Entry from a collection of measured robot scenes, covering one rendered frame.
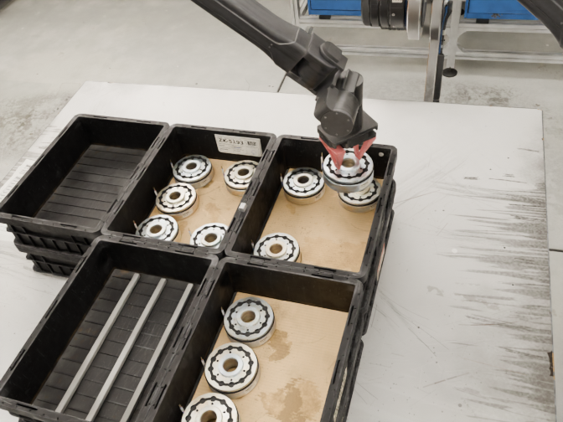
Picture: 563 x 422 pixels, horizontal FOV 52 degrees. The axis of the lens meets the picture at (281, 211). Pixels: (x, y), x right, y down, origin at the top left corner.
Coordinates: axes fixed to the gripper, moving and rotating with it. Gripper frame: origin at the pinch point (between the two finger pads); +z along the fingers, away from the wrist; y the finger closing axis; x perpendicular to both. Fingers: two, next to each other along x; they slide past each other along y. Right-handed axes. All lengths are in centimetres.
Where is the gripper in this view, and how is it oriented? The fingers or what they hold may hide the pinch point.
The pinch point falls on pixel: (347, 160)
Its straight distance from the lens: 117.2
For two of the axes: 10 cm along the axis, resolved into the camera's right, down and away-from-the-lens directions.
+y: 8.7, -4.1, 2.7
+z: 0.9, 6.7, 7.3
